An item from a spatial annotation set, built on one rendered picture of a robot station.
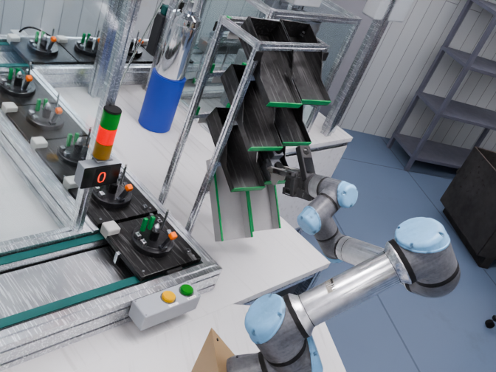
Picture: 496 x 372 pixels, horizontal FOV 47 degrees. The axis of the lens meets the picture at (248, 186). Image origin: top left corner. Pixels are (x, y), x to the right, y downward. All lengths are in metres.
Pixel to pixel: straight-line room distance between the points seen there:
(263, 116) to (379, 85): 4.03
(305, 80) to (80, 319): 1.01
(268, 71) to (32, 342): 1.02
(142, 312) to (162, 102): 1.22
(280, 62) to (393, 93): 4.18
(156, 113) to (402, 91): 3.75
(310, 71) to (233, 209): 0.54
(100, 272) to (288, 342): 0.67
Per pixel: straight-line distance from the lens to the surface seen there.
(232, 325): 1.91
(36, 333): 1.58
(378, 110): 6.03
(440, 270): 1.46
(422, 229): 1.44
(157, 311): 1.71
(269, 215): 2.14
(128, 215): 1.98
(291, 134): 1.96
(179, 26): 2.53
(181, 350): 1.77
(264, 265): 2.18
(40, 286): 1.76
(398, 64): 5.87
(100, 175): 1.71
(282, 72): 1.86
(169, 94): 2.64
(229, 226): 2.00
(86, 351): 1.70
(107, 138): 1.64
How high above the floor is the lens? 2.16
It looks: 30 degrees down
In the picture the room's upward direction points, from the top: 23 degrees clockwise
